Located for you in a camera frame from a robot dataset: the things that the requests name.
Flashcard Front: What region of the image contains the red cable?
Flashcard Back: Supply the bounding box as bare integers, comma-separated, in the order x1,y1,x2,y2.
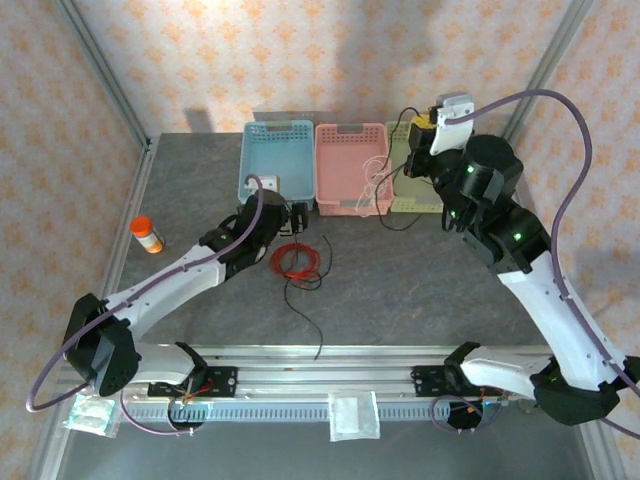
269,242,321,290

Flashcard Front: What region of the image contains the black cable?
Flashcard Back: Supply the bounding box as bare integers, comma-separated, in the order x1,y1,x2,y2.
283,234,334,361
377,107,444,232

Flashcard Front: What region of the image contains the green plastic basket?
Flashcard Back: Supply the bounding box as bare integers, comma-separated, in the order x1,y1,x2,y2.
384,119,444,215

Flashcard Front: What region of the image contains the blue plastic basket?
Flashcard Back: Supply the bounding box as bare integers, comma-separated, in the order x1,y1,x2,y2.
235,120,316,214

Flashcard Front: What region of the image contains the pink plastic basket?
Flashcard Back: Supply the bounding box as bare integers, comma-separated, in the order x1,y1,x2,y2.
313,122,396,217

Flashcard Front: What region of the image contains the orange pill bottle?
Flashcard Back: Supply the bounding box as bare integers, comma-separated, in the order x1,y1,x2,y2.
129,215,165,255

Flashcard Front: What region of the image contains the clear bag with white packet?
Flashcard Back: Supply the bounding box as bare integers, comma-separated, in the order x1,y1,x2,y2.
327,392,381,442

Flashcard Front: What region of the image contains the clear bag with green packets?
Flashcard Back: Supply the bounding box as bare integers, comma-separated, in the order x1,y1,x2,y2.
63,392,124,439

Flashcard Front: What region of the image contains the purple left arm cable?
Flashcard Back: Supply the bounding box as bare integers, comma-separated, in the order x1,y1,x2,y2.
25,173,266,436

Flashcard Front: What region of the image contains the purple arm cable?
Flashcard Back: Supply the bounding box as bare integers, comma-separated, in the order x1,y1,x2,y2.
430,89,640,441
25,173,266,436

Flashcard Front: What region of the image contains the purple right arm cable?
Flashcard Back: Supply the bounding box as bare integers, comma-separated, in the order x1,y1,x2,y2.
430,89,640,441

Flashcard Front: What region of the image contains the aluminium frame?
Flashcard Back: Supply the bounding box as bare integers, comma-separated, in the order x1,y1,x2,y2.
29,0,626,480

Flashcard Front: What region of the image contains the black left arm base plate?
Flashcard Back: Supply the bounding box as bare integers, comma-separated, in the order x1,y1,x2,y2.
148,366,239,399

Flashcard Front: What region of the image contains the grey slotted cable duct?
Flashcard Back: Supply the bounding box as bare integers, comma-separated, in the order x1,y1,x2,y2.
122,402,509,422

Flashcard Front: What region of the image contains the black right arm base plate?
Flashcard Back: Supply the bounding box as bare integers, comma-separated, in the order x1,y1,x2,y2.
410,364,501,399

